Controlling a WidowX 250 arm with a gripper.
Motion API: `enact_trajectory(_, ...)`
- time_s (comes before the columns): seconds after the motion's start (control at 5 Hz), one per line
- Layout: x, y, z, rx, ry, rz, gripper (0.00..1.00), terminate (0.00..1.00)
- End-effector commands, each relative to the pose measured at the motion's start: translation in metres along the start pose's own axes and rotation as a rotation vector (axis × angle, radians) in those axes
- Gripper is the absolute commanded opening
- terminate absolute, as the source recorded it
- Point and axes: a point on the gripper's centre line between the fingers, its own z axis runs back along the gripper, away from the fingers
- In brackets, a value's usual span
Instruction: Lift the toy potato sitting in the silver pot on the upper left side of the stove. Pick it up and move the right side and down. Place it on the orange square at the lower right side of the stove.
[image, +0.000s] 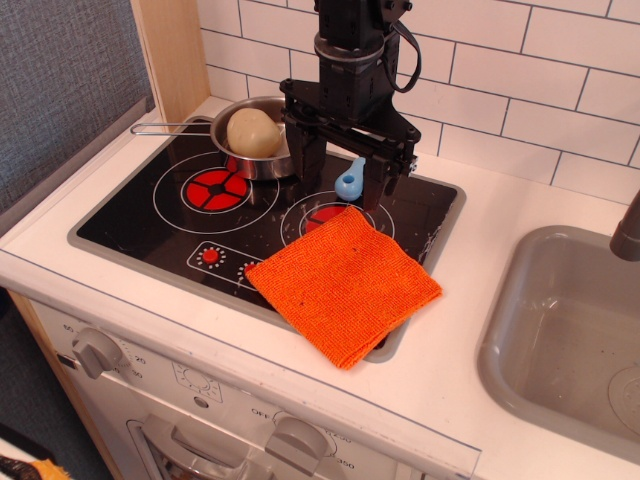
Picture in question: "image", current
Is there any orange knitted cloth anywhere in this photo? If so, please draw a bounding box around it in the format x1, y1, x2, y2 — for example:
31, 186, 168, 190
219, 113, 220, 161
247, 207, 442, 370

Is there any oven door with handle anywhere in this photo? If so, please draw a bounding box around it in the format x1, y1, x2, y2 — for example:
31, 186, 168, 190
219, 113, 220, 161
124, 413, 401, 480

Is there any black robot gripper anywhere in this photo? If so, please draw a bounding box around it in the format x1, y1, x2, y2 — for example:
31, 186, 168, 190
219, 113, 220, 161
280, 43, 421, 211

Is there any grey plastic sink basin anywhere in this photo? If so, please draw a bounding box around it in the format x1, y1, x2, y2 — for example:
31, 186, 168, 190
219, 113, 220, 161
478, 225, 639, 463

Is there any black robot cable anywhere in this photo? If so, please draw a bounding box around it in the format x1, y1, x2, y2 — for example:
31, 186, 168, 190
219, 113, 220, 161
382, 19, 424, 95

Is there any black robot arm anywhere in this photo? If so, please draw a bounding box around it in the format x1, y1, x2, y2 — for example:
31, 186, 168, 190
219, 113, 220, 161
280, 1, 421, 211

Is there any grey timer knob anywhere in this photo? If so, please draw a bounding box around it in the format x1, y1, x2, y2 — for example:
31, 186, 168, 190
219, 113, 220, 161
72, 328, 123, 379

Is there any grey oven knob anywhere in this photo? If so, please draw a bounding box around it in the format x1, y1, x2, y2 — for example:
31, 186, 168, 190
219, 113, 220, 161
265, 417, 329, 476

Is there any black toy stove top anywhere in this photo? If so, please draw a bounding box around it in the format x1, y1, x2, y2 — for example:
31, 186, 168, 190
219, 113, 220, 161
67, 115, 467, 365

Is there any blue handled grey scoop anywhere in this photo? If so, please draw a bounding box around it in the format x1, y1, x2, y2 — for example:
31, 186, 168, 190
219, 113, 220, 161
334, 157, 366, 202

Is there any orange fuzzy object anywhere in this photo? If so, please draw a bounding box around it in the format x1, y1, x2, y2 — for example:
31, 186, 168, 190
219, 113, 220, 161
1, 456, 71, 480

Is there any silver pot with wire handle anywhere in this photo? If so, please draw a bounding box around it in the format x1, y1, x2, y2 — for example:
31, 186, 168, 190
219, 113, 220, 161
130, 96, 294, 181

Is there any beige toy potato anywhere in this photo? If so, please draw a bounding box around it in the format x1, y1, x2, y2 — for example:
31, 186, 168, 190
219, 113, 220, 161
226, 108, 281, 158

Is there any wooden side post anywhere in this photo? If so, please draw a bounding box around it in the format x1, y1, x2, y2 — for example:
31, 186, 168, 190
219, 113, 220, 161
131, 0, 210, 122

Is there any grey faucet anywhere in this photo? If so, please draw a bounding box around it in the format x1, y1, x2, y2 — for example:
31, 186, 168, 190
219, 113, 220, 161
609, 191, 640, 262

